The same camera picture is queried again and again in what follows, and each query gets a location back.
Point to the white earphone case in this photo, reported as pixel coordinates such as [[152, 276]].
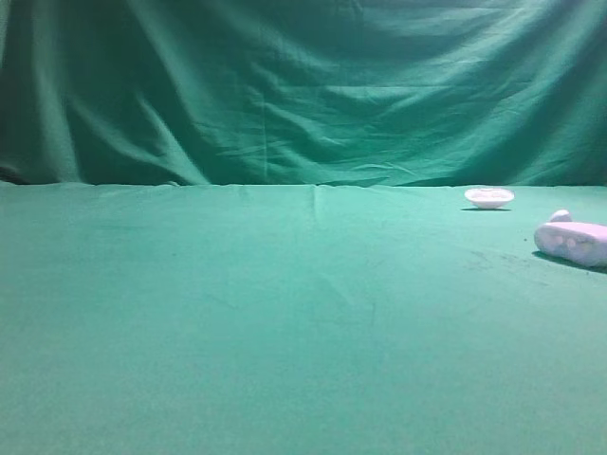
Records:
[[580, 243]]

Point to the small white dish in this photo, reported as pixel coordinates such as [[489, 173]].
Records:
[[489, 198]]

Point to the green table cloth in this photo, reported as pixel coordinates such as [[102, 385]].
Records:
[[295, 320]]

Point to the green backdrop cloth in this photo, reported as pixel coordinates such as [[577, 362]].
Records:
[[395, 93]]

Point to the small white earbud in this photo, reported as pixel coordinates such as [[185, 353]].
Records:
[[560, 216]]

